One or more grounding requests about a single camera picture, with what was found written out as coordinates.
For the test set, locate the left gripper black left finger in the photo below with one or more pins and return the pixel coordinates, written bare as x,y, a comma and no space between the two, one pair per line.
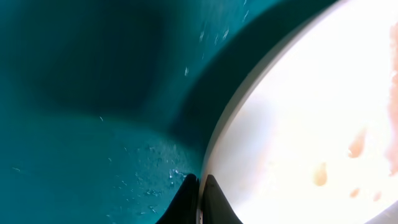
183,207

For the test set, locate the teal plastic tray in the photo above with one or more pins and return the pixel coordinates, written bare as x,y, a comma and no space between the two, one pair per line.
107,105

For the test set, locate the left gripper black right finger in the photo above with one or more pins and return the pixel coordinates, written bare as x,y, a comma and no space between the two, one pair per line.
215,206

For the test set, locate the white plate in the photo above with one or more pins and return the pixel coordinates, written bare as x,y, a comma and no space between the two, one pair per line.
310,136

